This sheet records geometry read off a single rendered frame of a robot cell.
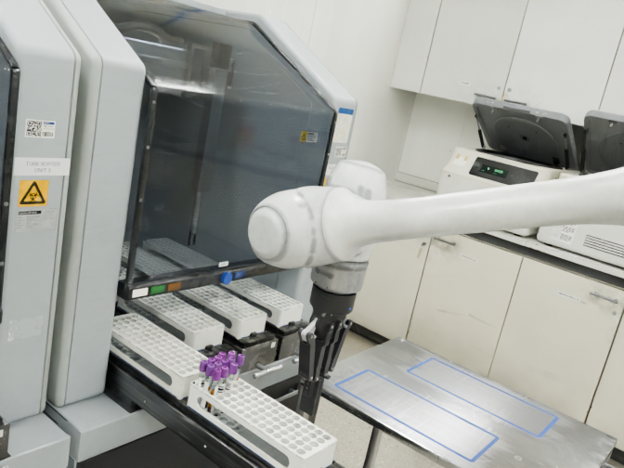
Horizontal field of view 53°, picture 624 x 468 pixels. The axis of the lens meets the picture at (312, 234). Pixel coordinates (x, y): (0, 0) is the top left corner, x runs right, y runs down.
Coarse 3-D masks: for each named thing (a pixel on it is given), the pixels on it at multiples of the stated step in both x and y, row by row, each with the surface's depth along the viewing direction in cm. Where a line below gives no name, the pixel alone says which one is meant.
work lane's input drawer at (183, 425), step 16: (112, 368) 134; (128, 368) 132; (112, 384) 134; (128, 384) 131; (144, 384) 128; (144, 400) 128; (160, 400) 124; (176, 400) 123; (160, 416) 125; (176, 416) 122; (192, 416) 120; (176, 432) 122; (192, 432) 119; (208, 432) 117; (224, 432) 116; (208, 448) 117; (224, 448) 114; (240, 448) 113; (224, 464) 114; (240, 464) 111; (256, 464) 111; (336, 464) 113
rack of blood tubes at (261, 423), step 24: (192, 384) 121; (240, 384) 126; (192, 408) 121; (240, 408) 116; (264, 408) 117; (240, 432) 118; (264, 432) 110; (288, 432) 111; (312, 432) 113; (264, 456) 110; (288, 456) 106; (312, 456) 106
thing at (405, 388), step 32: (384, 352) 165; (416, 352) 169; (352, 384) 143; (384, 384) 147; (416, 384) 150; (448, 384) 153; (480, 384) 157; (384, 416) 132; (416, 416) 135; (448, 416) 138; (480, 416) 141; (512, 416) 144; (544, 416) 147; (416, 448) 125; (448, 448) 125; (480, 448) 128; (512, 448) 130; (544, 448) 133; (576, 448) 135; (608, 448) 138
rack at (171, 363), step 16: (128, 320) 142; (144, 320) 144; (112, 336) 144; (128, 336) 136; (144, 336) 136; (160, 336) 138; (128, 352) 135; (144, 352) 129; (160, 352) 132; (176, 352) 132; (192, 352) 134; (144, 368) 130; (160, 368) 127; (176, 368) 126; (192, 368) 128; (160, 384) 127; (176, 384) 124
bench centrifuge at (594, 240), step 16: (592, 112) 306; (608, 112) 303; (592, 128) 313; (608, 128) 307; (592, 144) 323; (608, 144) 316; (592, 160) 334; (608, 160) 326; (560, 176) 309; (544, 240) 309; (560, 240) 304; (576, 240) 299; (592, 240) 295; (608, 240) 291; (592, 256) 296; (608, 256) 291
